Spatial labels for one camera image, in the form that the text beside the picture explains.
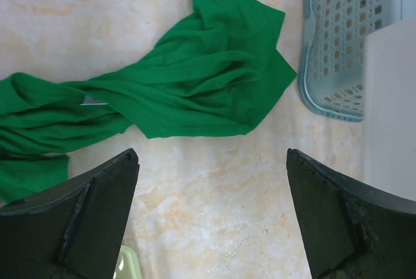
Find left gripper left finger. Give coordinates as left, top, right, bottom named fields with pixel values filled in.
left=1, top=149, right=139, bottom=278

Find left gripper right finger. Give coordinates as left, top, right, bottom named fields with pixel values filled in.
left=286, top=149, right=415, bottom=278

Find pale yellow-green perforated basket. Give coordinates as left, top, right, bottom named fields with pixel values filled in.
left=112, top=245, right=142, bottom=279

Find white perforated tray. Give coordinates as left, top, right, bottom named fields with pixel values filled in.
left=363, top=18, right=415, bottom=200

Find light blue perforated basket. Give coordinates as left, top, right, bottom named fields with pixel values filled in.
left=297, top=0, right=402, bottom=122

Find green cloth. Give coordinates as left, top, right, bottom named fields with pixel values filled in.
left=1, top=0, right=296, bottom=202

